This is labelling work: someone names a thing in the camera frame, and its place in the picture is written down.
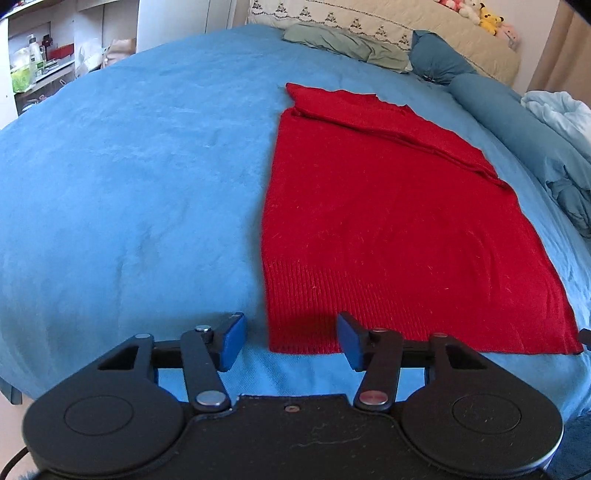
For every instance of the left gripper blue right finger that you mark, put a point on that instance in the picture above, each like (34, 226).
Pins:
(378, 353)

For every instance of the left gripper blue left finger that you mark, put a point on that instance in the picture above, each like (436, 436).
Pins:
(207, 351)

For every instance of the red knit sweater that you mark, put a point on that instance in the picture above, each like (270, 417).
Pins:
(376, 211)

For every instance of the blue bed sheet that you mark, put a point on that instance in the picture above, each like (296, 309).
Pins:
(131, 203)

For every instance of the blue fluffy rug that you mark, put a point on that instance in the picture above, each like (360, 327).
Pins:
(572, 459)

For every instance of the teal blue duvet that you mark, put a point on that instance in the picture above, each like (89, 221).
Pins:
(557, 165)

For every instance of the teal pillow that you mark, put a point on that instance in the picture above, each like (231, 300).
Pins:
(434, 60)

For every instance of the white folded blanket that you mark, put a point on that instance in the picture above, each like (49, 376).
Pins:
(568, 117)

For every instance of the green pillow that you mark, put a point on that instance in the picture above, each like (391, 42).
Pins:
(358, 47)

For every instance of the beige quilted headboard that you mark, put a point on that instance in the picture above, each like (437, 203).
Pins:
(457, 22)

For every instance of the white wardrobe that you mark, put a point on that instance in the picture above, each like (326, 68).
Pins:
(163, 21)

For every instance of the beige curtain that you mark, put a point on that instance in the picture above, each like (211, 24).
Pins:
(566, 59)

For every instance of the pink plush toy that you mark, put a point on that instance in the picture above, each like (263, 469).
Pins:
(509, 34)

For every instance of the white shelf unit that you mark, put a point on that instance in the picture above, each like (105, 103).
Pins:
(47, 44)

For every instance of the yellow plush toy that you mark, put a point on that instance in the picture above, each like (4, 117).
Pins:
(489, 21)

